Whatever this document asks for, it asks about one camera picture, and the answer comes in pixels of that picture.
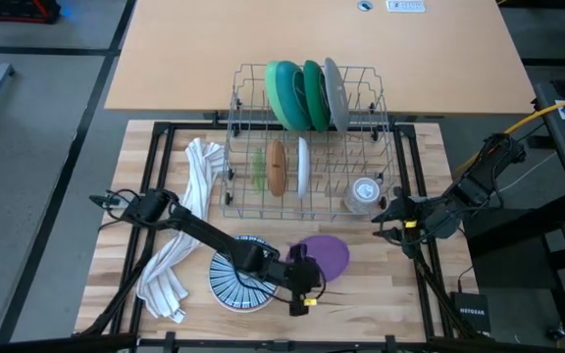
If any black Netgear box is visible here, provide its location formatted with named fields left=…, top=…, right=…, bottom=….
left=449, top=290, right=492, bottom=335

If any light green bowl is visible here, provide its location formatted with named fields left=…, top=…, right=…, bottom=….
left=264, top=60, right=293, bottom=129

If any white power socket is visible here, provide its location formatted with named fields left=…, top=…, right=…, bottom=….
left=385, top=0, right=427, bottom=14

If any large grey plate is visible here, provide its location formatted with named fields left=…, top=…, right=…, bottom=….
left=323, top=57, right=351, bottom=133

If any teal bowl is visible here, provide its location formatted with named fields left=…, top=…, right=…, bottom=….
left=275, top=60, right=313, bottom=132

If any light wooden desk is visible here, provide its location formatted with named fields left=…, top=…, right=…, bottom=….
left=104, top=0, right=538, bottom=117

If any patterned beige bowl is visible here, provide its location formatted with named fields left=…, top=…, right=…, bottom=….
left=344, top=176, right=383, bottom=216

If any white cable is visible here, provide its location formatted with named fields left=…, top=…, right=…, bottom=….
left=499, top=150, right=559, bottom=193

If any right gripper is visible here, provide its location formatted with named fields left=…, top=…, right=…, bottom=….
left=371, top=195, right=455, bottom=244

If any tan wooden plate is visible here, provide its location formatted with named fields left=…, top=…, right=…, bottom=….
left=266, top=138, right=288, bottom=198

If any red and black toolbox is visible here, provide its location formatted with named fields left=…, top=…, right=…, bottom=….
left=0, top=0, right=63, bottom=25

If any white striped dish towel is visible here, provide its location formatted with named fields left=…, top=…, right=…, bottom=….
left=135, top=137, right=229, bottom=325

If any grey wire dish rack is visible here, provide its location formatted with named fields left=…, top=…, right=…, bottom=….
left=219, top=62, right=397, bottom=223

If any yellow cable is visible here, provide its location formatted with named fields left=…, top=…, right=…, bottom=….
left=452, top=87, right=565, bottom=174

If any dark green bowl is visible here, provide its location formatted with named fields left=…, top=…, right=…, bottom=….
left=302, top=59, right=333, bottom=133

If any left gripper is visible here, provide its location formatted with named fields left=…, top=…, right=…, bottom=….
left=275, top=243, right=324, bottom=300

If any blue striped plate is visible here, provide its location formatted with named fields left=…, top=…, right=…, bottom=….
left=208, top=233, right=283, bottom=311

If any black metal table frame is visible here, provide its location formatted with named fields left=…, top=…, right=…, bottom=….
left=74, top=120, right=492, bottom=353

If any small white plate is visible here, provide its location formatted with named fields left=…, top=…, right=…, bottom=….
left=296, top=135, right=312, bottom=201

